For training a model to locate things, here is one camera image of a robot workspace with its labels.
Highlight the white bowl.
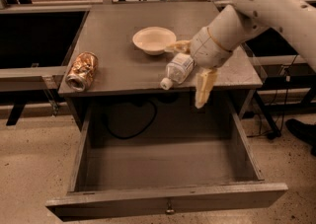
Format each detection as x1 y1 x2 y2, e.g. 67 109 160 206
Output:
132 27 177 55

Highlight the metal drawer knob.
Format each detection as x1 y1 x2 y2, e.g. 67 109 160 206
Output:
165 201 175 215

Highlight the clear plastic bottle blue label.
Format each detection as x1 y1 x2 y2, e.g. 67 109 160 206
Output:
160 53 195 90

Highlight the grey metal rail left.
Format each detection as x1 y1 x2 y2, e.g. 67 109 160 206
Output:
0 66 66 92

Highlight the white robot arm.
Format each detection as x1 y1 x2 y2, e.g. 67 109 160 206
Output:
166 0 316 109

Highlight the black cable behind cabinet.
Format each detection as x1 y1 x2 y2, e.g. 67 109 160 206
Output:
102 98 158 141

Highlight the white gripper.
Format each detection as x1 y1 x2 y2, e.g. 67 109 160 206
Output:
165 27 232 109

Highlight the crushed orange soda can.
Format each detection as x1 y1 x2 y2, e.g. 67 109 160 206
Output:
65 51 98 92

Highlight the grey wooden cabinet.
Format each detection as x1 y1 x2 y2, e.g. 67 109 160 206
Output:
57 1 264 130

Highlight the open grey top drawer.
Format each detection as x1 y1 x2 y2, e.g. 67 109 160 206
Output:
46 101 287 221

